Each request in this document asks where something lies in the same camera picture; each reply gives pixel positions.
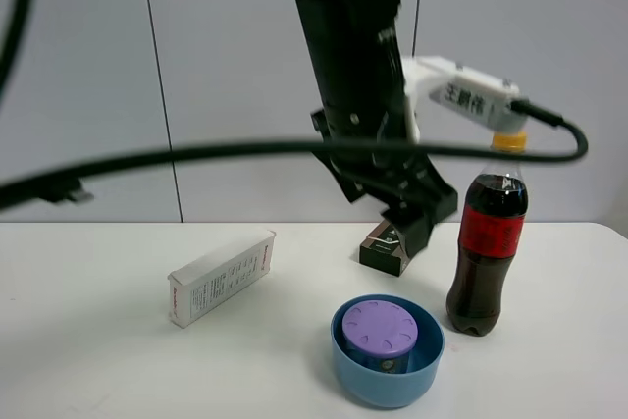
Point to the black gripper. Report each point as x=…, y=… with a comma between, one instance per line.
x=411, y=187

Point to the purple lidded round container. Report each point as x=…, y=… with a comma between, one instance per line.
x=379, y=335

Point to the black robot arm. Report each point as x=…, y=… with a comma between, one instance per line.
x=355, y=57

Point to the small black box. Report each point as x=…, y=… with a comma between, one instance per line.
x=381, y=250

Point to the cola bottle yellow cap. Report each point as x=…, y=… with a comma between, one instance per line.
x=494, y=211

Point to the blue plastic bowl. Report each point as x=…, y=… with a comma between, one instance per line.
x=383, y=390

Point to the white rectangular carton box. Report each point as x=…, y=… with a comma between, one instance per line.
x=205, y=283

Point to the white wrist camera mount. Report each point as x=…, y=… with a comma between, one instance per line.
x=479, y=97

